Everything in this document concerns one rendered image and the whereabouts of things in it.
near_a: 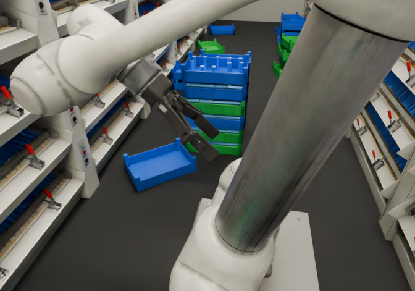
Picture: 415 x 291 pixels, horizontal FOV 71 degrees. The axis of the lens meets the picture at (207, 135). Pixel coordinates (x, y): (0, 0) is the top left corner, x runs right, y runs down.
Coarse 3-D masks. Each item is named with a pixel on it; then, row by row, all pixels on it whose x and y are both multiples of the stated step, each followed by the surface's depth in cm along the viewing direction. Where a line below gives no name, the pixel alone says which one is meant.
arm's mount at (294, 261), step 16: (288, 224) 88; (304, 224) 88; (288, 240) 83; (304, 240) 83; (288, 256) 79; (304, 256) 79; (272, 272) 75; (288, 272) 75; (304, 272) 75; (272, 288) 71; (288, 288) 71; (304, 288) 72
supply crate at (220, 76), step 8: (248, 56) 141; (184, 64) 130; (200, 64) 149; (208, 64) 148; (224, 64) 147; (232, 64) 146; (184, 72) 131; (192, 72) 131; (200, 72) 130; (208, 72) 130; (216, 72) 129; (224, 72) 129; (232, 72) 142; (184, 80) 133; (192, 80) 133; (200, 80) 132; (208, 80) 132; (216, 80) 131; (224, 80) 131; (232, 80) 130; (240, 80) 130
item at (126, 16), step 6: (132, 0) 149; (132, 6) 150; (120, 12) 151; (126, 12) 150; (132, 12) 151; (120, 18) 152; (126, 18) 152; (132, 18) 151; (138, 18) 159; (126, 24) 153; (144, 108) 181; (144, 114) 183
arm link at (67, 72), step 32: (192, 0) 44; (224, 0) 45; (256, 0) 46; (128, 32) 44; (160, 32) 45; (32, 64) 46; (64, 64) 47; (96, 64) 46; (128, 64) 48; (32, 96) 46; (64, 96) 49
